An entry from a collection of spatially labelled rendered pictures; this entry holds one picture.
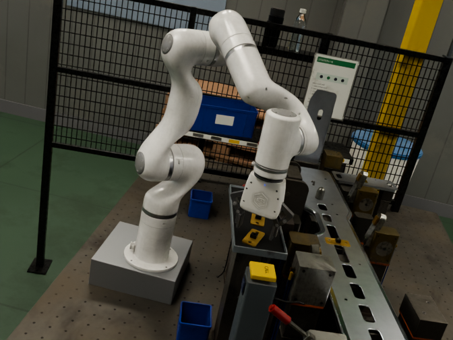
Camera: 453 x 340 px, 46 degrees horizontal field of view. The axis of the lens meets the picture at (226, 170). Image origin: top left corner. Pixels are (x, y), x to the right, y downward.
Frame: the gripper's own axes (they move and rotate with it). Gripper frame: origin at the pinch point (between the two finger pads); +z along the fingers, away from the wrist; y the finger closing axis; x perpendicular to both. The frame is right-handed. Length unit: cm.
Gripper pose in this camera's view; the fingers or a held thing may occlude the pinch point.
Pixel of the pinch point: (255, 229)
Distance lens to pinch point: 138.2
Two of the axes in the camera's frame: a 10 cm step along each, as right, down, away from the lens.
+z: -1.9, 9.1, 3.8
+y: 9.1, 3.1, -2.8
